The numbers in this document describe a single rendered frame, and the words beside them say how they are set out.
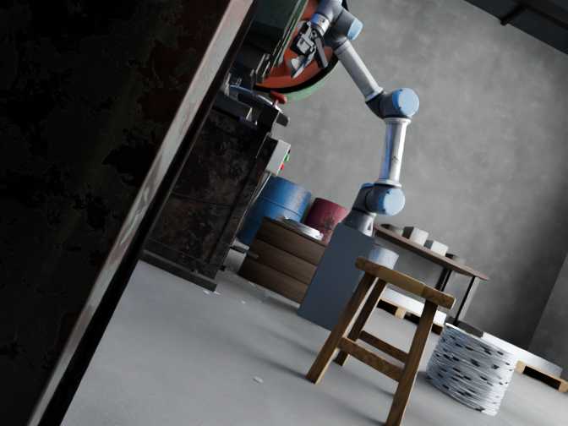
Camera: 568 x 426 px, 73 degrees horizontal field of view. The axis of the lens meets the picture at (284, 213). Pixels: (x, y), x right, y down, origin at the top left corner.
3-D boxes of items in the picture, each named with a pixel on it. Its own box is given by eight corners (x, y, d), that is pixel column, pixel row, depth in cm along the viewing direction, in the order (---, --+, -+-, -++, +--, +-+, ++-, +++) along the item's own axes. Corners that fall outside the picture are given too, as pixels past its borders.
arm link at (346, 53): (390, 113, 185) (332, 24, 172) (404, 109, 175) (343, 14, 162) (374, 128, 183) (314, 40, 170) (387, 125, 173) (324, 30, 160)
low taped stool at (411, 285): (396, 439, 84) (456, 297, 85) (302, 379, 94) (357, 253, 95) (406, 401, 115) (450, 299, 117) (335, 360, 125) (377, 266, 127)
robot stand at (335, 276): (332, 324, 185) (370, 239, 187) (334, 332, 167) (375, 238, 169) (298, 308, 187) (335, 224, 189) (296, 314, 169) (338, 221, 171)
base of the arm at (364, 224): (368, 238, 186) (376, 220, 186) (372, 237, 171) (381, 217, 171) (339, 225, 188) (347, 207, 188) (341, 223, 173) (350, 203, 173)
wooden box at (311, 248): (303, 295, 239) (326, 244, 240) (305, 306, 201) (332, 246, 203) (245, 268, 241) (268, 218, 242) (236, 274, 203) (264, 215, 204)
